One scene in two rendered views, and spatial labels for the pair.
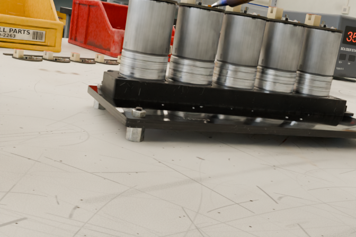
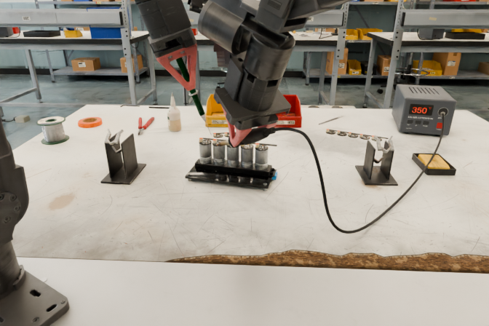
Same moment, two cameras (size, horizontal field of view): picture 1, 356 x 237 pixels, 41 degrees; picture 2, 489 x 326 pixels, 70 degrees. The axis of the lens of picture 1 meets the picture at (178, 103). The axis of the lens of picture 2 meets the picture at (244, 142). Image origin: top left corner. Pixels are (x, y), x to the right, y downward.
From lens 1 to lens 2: 55 cm
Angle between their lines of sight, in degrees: 40
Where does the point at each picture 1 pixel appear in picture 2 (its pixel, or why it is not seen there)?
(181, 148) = (196, 184)
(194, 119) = (202, 177)
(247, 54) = (230, 157)
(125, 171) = (172, 189)
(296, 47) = (247, 155)
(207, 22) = (216, 149)
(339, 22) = (404, 102)
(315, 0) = not seen: outside the picture
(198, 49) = (215, 156)
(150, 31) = (201, 151)
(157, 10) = (202, 147)
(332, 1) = not seen: outside the picture
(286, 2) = not seen: outside the picture
